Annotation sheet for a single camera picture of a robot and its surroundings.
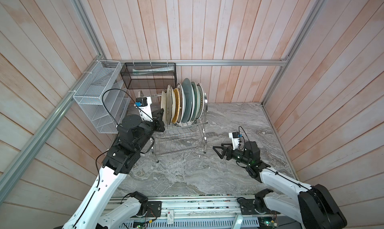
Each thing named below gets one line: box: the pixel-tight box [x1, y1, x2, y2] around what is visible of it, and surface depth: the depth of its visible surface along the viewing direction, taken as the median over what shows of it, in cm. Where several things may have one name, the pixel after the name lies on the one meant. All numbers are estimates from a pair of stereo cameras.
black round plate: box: [160, 89, 167, 124], surface depth 64 cm
